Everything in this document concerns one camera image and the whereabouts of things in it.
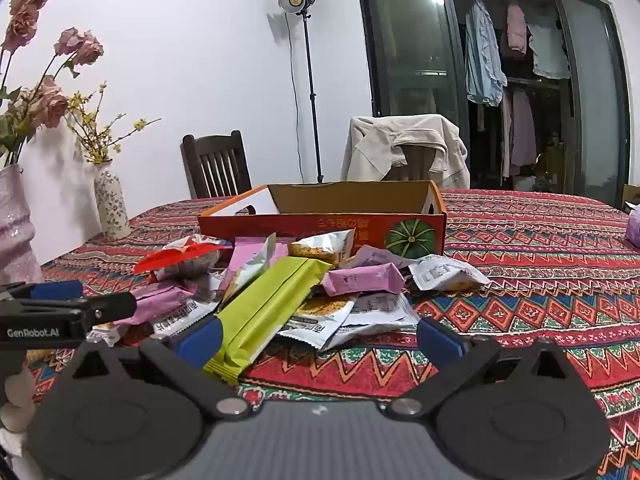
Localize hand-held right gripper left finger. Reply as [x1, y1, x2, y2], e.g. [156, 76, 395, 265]
[70, 316, 253, 422]

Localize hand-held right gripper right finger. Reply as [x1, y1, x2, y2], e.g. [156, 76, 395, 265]
[387, 316, 571, 421]

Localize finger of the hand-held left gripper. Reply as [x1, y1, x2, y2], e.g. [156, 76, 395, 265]
[75, 291, 138, 333]
[0, 280, 84, 307]

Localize green snack packet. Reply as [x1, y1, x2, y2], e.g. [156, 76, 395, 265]
[202, 255, 335, 387]

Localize red and white snack packet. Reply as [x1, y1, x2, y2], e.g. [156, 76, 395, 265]
[132, 235, 235, 283]

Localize pink and white snack packet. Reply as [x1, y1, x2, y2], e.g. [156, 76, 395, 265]
[218, 232, 291, 308]

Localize pale pink snack packet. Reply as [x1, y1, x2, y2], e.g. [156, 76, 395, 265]
[345, 244, 423, 272]

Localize white and yellow snack packet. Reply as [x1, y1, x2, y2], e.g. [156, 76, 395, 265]
[288, 228, 357, 266]

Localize orange cardboard box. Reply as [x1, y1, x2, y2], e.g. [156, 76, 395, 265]
[197, 180, 447, 257]

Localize person's left hand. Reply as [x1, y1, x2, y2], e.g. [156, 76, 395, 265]
[0, 367, 37, 433]

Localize pink vase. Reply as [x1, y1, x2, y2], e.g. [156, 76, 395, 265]
[0, 162, 47, 286]

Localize white floral vase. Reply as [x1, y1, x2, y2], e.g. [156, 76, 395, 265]
[93, 160, 132, 241]

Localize yellow flower branches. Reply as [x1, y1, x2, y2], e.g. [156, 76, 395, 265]
[65, 82, 163, 166]

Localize dark wooden chair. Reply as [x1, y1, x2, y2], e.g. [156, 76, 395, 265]
[181, 130, 253, 200]

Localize wooden chair under jacket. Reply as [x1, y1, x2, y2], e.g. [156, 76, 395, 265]
[395, 144, 437, 182]

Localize pink artificial roses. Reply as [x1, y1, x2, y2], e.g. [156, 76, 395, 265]
[0, 0, 106, 171]

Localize beige jacket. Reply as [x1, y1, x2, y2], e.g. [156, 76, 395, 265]
[341, 114, 471, 192]

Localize purple tissue pack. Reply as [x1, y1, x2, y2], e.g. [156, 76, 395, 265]
[625, 206, 640, 249]

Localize hanging lilac clothes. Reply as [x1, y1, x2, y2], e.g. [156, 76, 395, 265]
[500, 87, 538, 178]

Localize wardrobe with hanging clothes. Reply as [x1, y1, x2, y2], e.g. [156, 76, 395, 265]
[354, 0, 632, 196]

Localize hanging blue denim shirt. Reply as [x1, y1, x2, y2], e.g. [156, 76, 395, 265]
[465, 0, 508, 107]

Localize hanging white top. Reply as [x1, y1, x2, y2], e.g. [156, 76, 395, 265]
[527, 15, 572, 80]

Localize hanging pink garment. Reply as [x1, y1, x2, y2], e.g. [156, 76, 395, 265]
[506, 4, 529, 58]

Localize studio light on stand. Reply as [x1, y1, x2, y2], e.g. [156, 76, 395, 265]
[277, 0, 326, 184]

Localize black light cable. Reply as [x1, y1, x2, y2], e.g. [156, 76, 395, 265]
[285, 10, 306, 183]

